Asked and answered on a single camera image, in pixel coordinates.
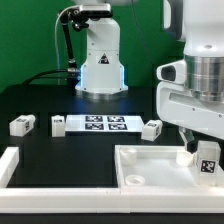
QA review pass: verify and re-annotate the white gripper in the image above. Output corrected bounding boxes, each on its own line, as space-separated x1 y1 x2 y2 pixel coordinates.
156 81 224 154

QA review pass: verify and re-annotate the white square tabletop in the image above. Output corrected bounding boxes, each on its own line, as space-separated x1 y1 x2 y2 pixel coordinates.
114 145 224 189

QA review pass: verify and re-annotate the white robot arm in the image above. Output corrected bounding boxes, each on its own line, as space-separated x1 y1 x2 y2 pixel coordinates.
73 0 224 140

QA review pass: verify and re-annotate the white plate with markers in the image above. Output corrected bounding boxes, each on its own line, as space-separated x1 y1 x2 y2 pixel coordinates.
65 115 144 132

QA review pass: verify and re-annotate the white U-shaped fence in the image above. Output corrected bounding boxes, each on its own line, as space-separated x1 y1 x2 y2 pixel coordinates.
0 147 224 213

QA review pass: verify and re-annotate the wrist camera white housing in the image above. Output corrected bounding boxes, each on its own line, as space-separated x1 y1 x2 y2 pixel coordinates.
156 60 186 85

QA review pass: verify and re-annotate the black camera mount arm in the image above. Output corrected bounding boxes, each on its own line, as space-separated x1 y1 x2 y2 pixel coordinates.
59 3 113 73

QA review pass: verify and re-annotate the black cable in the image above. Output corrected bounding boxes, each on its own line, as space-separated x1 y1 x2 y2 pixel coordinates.
21 69 81 86

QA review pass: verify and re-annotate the grey cable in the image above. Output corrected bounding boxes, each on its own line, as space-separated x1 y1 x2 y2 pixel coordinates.
54 5 80 84

